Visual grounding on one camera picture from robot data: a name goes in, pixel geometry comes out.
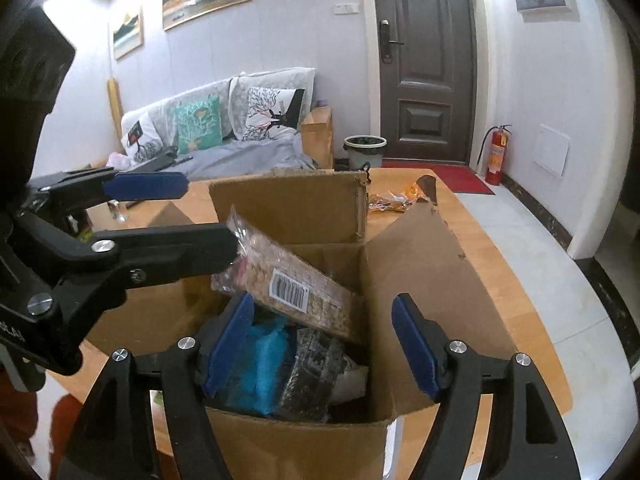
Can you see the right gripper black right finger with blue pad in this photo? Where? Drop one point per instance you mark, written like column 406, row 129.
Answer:
column 527, row 438

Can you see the wooden side cabinet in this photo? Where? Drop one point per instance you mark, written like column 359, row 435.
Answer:
column 317, row 136

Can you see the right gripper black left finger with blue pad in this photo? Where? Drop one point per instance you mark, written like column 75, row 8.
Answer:
column 113, row 437

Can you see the blue wet wipes pack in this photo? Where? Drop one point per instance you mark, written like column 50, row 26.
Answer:
column 262, row 367

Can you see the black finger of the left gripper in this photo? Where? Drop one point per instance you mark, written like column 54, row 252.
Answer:
column 157, row 256

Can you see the clear barcode snack packet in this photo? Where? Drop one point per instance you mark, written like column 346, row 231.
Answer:
column 287, row 284

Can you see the brown cardboard box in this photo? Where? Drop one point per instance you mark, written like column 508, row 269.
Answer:
column 310, row 260

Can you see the red door mat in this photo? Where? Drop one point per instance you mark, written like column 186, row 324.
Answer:
column 459, row 179

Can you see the white black tree cushion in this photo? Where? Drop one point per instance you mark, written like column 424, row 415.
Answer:
column 272, row 113

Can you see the dark brown door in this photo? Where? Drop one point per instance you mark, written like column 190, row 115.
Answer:
column 427, row 78

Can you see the left small painting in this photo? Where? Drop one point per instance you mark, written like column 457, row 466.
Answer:
column 127, row 34

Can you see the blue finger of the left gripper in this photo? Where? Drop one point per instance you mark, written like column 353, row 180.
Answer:
column 135, row 185

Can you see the teal tree cushion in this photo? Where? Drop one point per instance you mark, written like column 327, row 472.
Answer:
column 198, row 125

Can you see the grey sofa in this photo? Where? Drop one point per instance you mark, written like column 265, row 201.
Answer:
column 233, row 157

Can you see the orange snack near box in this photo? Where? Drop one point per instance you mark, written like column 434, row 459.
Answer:
column 422, row 190

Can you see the green dark snack packet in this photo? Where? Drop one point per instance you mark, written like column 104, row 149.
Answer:
column 321, row 377

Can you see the white wall panel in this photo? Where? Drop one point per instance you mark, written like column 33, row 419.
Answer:
column 551, row 150

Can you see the grey trash bin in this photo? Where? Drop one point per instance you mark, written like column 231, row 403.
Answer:
column 364, row 150

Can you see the red fire extinguisher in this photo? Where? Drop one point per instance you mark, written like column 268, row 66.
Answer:
column 497, row 137

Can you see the white red print cushion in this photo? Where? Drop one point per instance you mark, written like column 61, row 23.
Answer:
column 142, row 142

